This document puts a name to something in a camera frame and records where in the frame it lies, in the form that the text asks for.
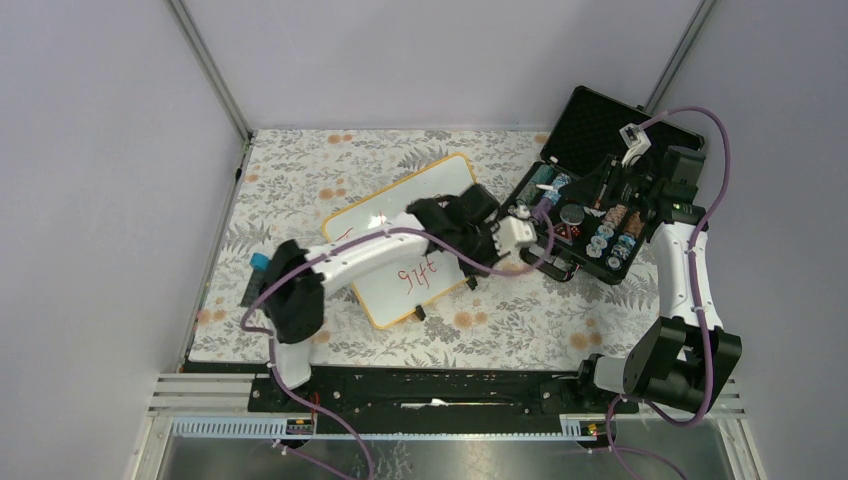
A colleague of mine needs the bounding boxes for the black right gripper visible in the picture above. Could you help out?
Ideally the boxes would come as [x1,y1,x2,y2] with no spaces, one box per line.
[558,155,662,213]

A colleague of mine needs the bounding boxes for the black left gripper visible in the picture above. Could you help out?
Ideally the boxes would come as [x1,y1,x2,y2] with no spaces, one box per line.
[453,220,510,278]

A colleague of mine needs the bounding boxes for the yellow framed whiteboard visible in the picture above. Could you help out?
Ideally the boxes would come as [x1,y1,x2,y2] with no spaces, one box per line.
[322,153,476,329]

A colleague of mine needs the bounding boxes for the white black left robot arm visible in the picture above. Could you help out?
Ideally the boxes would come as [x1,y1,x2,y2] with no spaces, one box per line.
[251,184,537,411]

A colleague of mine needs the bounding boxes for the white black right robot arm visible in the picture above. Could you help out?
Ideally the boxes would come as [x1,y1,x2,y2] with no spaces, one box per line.
[556,146,742,418]

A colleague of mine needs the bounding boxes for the black poker chip case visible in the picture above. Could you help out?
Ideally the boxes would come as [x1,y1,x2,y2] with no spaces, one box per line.
[501,86,705,285]

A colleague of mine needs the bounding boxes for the loose blue lego brick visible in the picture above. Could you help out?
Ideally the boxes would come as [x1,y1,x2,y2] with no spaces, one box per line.
[249,252,270,271]

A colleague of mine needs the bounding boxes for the grey blue lego plate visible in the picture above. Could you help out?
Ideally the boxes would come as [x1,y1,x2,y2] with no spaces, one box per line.
[239,269,266,308]

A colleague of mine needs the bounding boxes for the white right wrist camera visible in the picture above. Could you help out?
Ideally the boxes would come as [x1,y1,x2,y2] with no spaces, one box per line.
[619,123,652,168]

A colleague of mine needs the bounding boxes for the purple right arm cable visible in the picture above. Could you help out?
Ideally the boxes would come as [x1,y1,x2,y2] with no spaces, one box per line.
[606,107,732,429]

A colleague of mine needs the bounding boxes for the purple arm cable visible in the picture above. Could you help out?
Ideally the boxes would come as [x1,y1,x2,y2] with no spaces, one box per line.
[606,107,732,429]
[239,198,556,480]

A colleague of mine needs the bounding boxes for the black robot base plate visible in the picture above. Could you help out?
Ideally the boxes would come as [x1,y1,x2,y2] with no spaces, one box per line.
[182,360,641,437]

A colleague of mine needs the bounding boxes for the grey slotted cable duct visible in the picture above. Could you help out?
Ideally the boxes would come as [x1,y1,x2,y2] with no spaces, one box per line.
[171,412,604,442]

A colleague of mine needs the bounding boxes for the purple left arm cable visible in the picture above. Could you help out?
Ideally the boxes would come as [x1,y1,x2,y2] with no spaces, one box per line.
[239,198,556,480]

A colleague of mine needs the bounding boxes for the aluminium frame rail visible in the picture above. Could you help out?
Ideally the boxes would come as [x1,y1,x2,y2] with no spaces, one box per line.
[164,0,254,144]

